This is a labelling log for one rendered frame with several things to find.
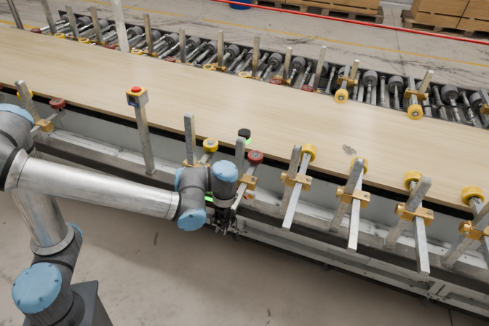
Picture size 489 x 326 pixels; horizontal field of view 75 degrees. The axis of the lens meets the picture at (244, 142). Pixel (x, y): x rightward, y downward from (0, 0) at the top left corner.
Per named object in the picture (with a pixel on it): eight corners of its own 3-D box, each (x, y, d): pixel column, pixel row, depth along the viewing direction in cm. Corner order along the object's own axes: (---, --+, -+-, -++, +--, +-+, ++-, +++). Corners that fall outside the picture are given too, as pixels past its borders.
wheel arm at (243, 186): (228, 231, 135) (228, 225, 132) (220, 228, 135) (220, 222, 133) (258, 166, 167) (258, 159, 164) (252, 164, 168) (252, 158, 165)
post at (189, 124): (195, 190, 169) (190, 116, 139) (189, 188, 170) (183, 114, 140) (198, 185, 172) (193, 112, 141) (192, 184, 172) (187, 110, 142)
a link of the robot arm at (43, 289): (20, 329, 112) (-1, 307, 101) (38, 282, 125) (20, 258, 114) (66, 324, 114) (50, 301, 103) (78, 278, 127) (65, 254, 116)
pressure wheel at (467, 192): (458, 198, 142) (471, 208, 143) (476, 190, 137) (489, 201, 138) (456, 189, 147) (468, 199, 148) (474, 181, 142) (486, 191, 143)
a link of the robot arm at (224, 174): (209, 158, 114) (236, 157, 115) (209, 183, 121) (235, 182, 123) (211, 176, 106) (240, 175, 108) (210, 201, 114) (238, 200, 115)
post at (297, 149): (284, 222, 160) (300, 150, 129) (278, 220, 161) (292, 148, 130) (287, 217, 162) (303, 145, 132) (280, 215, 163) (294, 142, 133)
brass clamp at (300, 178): (308, 193, 141) (310, 185, 137) (279, 184, 144) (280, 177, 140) (311, 183, 145) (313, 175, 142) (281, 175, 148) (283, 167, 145)
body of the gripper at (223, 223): (209, 226, 126) (209, 206, 118) (217, 210, 132) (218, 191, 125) (227, 232, 124) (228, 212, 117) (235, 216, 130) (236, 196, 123)
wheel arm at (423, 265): (427, 277, 111) (431, 272, 109) (416, 274, 112) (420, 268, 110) (416, 182, 149) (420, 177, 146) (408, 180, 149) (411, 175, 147)
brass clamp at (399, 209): (428, 228, 129) (434, 220, 126) (394, 217, 132) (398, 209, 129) (427, 216, 134) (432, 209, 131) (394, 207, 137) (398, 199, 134)
